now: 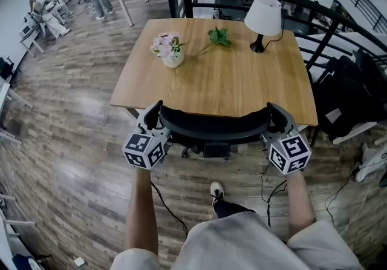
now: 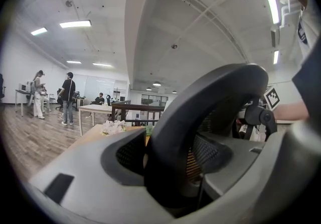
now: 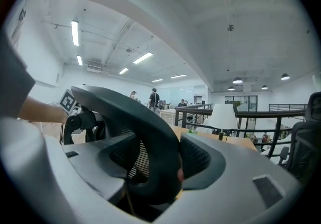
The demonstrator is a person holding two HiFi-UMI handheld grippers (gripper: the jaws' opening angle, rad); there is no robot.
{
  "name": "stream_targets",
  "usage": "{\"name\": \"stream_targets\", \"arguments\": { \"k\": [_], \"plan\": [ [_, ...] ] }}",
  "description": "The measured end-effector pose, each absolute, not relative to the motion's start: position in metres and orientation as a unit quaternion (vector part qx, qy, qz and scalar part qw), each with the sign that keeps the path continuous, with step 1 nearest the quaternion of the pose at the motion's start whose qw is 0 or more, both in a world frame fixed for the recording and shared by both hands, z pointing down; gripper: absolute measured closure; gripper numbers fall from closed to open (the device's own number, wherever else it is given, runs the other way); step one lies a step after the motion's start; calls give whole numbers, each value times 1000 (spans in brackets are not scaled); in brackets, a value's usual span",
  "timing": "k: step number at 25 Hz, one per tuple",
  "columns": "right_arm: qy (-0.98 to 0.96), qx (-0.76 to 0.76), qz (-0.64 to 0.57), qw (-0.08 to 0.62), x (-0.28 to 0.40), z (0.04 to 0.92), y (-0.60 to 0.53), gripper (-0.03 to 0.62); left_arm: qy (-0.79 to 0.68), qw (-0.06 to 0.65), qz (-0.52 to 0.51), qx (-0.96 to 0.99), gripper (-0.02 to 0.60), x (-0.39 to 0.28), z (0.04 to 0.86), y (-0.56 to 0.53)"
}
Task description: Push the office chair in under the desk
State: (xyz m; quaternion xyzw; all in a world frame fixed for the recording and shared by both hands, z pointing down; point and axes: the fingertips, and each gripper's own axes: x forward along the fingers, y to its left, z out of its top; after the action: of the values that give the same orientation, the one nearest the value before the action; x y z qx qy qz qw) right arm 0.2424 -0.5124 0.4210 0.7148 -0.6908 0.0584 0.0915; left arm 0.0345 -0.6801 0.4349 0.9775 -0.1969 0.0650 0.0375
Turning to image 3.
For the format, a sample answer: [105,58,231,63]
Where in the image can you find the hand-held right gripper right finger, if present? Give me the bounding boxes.
[152,132,303,224]

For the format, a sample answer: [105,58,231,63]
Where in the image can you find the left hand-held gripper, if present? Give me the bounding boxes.
[58,88,78,115]

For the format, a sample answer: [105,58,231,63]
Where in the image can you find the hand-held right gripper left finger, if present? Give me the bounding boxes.
[0,117,152,224]

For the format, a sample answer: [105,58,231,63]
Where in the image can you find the black mesh office chair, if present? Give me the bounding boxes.
[63,85,186,205]

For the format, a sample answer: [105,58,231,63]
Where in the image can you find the person's left forearm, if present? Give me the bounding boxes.
[18,95,69,125]

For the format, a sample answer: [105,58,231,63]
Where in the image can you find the wooden desk white legs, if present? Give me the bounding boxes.
[170,124,258,152]

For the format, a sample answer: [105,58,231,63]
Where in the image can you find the white shade table lamp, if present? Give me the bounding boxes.
[207,103,238,141]

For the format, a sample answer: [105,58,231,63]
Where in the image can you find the black metal railing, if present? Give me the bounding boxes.
[175,103,308,158]

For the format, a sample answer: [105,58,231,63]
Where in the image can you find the person's white shirt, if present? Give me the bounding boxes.
[7,0,29,49]

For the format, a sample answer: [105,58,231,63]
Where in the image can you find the striped top white table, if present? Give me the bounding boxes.
[160,108,176,126]

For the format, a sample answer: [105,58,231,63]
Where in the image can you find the black framed glass wall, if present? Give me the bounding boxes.
[225,95,258,113]

